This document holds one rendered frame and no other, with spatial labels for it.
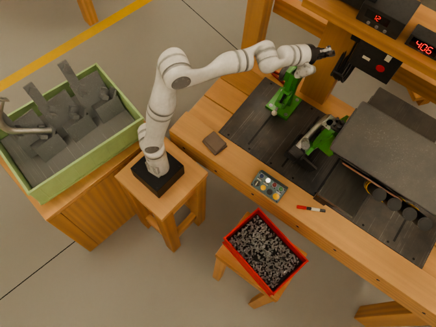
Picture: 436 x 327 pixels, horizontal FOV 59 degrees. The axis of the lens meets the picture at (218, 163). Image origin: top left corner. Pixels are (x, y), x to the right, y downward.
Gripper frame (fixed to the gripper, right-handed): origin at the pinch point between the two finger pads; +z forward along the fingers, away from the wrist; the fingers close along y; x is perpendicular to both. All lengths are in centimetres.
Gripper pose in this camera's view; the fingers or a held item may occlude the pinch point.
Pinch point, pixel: (330, 53)
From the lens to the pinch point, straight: 153.4
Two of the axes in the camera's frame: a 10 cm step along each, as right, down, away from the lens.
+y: -5.3, 0.7, 8.4
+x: 2.0, 9.8, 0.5
